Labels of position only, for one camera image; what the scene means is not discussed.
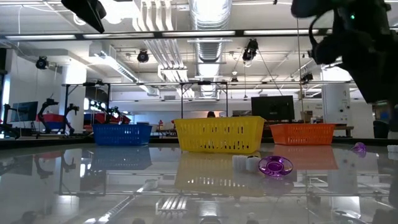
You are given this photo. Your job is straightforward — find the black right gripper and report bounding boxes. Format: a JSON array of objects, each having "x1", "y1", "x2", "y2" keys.
[{"x1": 310, "y1": 2, "x2": 398, "y2": 104}]

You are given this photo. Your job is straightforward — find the purple plastic toy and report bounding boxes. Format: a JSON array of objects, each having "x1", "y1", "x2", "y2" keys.
[
  {"x1": 351, "y1": 141, "x2": 367, "y2": 153},
  {"x1": 258, "y1": 154, "x2": 294, "y2": 177}
]

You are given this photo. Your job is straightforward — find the yellow plastic basket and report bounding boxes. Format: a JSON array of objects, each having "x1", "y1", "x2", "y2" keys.
[{"x1": 173, "y1": 116, "x2": 266, "y2": 154}]

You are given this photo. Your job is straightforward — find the shelf with blue bins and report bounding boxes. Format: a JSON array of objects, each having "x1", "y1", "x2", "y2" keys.
[{"x1": 374, "y1": 104, "x2": 391, "y2": 122}]

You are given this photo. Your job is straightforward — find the black office chair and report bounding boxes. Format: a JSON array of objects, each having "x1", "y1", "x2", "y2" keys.
[{"x1": 373, "y1": 120, "x2": 392, "y2": 139}]

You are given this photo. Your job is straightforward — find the white LED light strip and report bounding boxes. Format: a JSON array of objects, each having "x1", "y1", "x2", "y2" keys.
[
  {"x1": 4, "y1": 34, "x2": 77, "y2": 41},
  {"x1": 243, "y1": 29, "x2": 320, "y2": 35},
  {"x1": 83, "y1": 32, "x2": 155, "y2": 40},
  {"x1": 161, "y1": 30, "x2": 236, "y2": 37}
]

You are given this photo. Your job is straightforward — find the white building column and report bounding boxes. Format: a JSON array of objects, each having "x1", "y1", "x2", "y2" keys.
[{"x1": 321, "y1": 67, "x2": 352, "y2": 125}]

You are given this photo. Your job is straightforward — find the wooden top workbench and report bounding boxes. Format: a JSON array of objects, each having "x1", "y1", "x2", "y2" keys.
[{"x1": 334, "y1": 123, "x2": 355, "y2": 138}]

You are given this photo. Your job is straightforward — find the cardboard box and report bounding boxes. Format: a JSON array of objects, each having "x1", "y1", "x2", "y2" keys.
[{"x1": 300, "y1": 110, "x2": 314, "y2": 124}]

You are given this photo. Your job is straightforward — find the white ceiling pipes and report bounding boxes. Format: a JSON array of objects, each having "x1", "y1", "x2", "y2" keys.
[{"x1": 132, "y1": 0, "x2": 191, "y2": 83}]

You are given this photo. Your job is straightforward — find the orange plastic basket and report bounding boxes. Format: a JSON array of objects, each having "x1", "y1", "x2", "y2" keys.
[{"x1": 269, "y1": 123, "x2": 336, "y2": 146}]

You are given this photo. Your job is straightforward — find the black computer monitor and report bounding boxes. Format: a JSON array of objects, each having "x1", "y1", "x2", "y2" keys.
[{"x1": 251, "y1": 95, "x2": 295, "y2": 122}]

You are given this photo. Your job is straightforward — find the red bin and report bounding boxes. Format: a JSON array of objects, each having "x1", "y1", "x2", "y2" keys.
[{"x1": 36, "y1": 113, "x2": 65, "y2": 123}]

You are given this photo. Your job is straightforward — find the small dark monitor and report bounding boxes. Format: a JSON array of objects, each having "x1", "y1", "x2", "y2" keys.
[{"x1": 11, "y1": 101, "x2": 39, "y2": 123}]

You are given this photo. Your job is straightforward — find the blue plastic basket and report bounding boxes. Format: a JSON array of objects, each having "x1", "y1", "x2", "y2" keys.
[{"x1": 91, "y1": 123, "x2": 153, "y2": 147}]

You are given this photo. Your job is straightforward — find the black overhead frame bar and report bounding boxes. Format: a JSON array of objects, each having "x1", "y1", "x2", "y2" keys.
[{"x1": 0, "y1": 27, "x2": 335, "y2": 42}]

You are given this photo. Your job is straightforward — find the thin hanging cable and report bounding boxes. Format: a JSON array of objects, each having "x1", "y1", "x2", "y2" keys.
[{"x1": 295, "y1": 17, "x2": 304, "y2": 124}]

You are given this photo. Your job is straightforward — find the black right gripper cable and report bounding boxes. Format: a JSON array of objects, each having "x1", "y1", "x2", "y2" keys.
[{"x1": 307, "y1": 14, "x2": 327, "y2": 63}]

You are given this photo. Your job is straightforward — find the silver round ceiling duct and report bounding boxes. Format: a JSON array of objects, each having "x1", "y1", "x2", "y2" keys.
[{"x1": 189, "y1": 0, "x2": 233, "y2": 98}]

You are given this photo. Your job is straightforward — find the black distant rig frame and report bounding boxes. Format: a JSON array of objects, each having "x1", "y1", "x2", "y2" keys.
[{"x1": 61, "y1": 80, "x2": 385, "y2": 138}]

